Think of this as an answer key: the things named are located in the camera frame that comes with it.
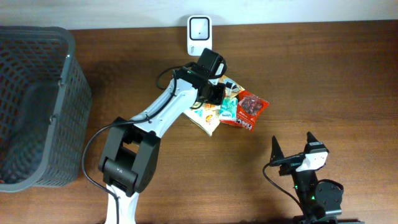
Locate red Hacks candy bag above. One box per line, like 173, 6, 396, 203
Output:
218, 90, 269, 132

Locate grey plastic mesh basket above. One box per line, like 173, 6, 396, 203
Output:
1, 26, 92, 193

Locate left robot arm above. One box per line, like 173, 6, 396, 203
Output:
98, 65, 226, 223

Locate yellow snack bag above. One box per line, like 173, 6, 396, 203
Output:
183, 75, 244, 136

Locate white barcode scanner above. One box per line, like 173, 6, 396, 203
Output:
187, 15, 213, 57

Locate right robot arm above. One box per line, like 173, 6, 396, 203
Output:
262, 132, 360, 224

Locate teal tissue pack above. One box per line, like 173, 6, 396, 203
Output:
219, 98, 238, 121

